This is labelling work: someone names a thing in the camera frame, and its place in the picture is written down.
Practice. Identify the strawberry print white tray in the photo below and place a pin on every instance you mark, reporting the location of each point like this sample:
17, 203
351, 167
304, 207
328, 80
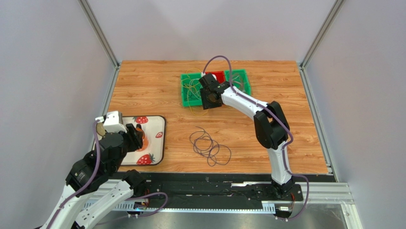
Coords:
155, 129

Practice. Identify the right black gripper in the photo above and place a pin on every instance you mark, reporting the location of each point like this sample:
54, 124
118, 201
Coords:
209, 96

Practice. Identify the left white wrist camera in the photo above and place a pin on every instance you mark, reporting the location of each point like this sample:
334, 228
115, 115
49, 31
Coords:
112, 122

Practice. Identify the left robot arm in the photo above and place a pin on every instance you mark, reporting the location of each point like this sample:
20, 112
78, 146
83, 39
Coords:
88, 174

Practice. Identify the beige ceramic bowl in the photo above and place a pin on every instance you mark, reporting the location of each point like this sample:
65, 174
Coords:
100, 129

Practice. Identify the red plastic bin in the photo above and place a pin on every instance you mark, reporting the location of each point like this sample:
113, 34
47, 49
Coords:
218, 75

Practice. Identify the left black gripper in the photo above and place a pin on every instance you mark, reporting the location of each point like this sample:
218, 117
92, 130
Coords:
136, 140

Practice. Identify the green plastic bin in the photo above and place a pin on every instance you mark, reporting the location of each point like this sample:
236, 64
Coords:
241, 81
190, 89

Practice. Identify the aluminium frame rail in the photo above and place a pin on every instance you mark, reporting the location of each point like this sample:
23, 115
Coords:
315, 193

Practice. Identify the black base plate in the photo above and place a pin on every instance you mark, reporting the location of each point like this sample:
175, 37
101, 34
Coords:
215, 191

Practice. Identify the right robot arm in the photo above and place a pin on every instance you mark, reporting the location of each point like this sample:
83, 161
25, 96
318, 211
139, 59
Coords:
270, 124

